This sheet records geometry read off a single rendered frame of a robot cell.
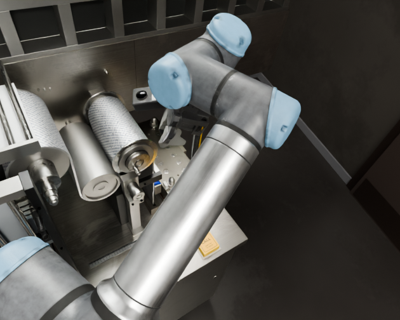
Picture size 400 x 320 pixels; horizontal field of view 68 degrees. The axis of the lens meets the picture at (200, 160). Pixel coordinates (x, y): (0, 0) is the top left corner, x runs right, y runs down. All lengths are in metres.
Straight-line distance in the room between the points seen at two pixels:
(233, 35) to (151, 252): 0.34
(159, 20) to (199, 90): 0.71
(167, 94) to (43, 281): 0.30
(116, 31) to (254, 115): 0.75
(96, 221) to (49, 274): 0.78
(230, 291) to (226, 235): 0.92
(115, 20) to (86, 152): 0.42
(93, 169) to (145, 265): 0.59
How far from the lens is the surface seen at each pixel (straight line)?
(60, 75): 1.08
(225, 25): 0.52
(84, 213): 1.26
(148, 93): 0.64
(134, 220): 1.13
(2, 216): 0.78
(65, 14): 1.01
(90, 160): 0.97
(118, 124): 0.95
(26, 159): 0.82
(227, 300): 2.07
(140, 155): 0.90
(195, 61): 0.45
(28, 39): 1.10
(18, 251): 0.49
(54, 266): 0.48
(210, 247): 1.14
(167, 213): 0.39
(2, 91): 0.94
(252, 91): 0.41
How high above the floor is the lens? 1.95
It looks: 49 degrees down
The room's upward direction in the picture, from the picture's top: 10 degrees clockwise
